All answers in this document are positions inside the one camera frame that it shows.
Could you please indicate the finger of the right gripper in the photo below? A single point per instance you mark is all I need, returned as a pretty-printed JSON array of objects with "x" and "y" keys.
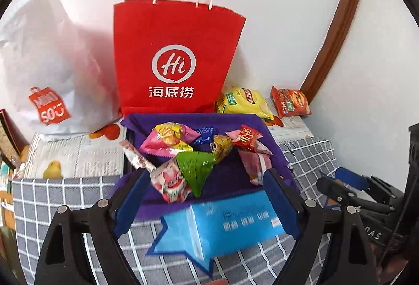
[
  {"x": 336, "y": 191},
  {"x": 375, "y": 187}
]

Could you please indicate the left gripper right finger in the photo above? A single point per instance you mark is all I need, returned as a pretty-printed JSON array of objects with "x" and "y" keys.
[{"x": 349, "y": 258}]

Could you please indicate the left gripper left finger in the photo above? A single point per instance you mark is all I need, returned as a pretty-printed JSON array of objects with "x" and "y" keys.
[{"x": 63, "y": 258}]

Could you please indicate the pink triangular snack packet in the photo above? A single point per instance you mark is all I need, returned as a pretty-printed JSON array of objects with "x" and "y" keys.
[{"x": 255, "y": 163}]

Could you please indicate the red snack packet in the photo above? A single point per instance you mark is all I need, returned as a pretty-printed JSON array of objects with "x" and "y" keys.
[{"x": 247, "y": 138}]

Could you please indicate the pink yellow fries snack packet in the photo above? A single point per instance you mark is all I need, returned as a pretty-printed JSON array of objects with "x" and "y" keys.
[{"x": 169, "y": 139}]

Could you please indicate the green snack packet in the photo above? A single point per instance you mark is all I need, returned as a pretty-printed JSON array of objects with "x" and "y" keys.
[{"x": 195, "y": 168}]

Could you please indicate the yellow crispy snack packet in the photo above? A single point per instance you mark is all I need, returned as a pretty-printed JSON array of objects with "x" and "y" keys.
[{"x": 221, "y": 146}]

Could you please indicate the small blue candy packet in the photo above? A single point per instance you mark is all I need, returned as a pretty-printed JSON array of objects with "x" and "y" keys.
[{"x": 206, "y": 135}]

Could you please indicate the white strawberry snack packet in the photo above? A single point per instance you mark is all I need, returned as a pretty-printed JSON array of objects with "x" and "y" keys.
[{"x": 167, "y": 179}]

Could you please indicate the right human hand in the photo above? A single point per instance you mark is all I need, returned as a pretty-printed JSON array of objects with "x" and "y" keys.
[{"x": 389, "y": 265}]

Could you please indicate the printed newspaper sheet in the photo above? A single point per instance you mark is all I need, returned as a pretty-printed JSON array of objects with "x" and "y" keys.
[{"x": 80, "y": 156}]

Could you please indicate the purple towel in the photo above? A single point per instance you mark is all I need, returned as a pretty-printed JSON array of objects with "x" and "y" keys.
[{"x": 227, "y": 179}]

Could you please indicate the orange chips bag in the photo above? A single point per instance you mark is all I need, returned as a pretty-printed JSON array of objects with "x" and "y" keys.
[{"x": 290, "y": 103}]

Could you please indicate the blue tissue pack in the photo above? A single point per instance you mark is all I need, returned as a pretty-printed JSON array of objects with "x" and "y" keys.
[{"x": 204, "y": 231}]

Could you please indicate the brown framed picture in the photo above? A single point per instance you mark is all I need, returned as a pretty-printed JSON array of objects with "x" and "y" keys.
[{"x": 12, "y": 141}]

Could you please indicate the yellow chips bag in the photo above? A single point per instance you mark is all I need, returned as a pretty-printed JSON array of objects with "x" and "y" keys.
[{"x": 240, "y": 100}]

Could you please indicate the white plastic Miniso bag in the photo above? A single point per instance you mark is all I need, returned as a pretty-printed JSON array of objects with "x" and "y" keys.
[{"x": 52, "y": 79}]

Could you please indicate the red paper shopping bag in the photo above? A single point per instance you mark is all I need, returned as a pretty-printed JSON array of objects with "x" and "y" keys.
[{"x": 173, "y": 56}]

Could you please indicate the brown wooden door frame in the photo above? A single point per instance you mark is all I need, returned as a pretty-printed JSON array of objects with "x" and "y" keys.
[{"x": 333, "y": 42}]

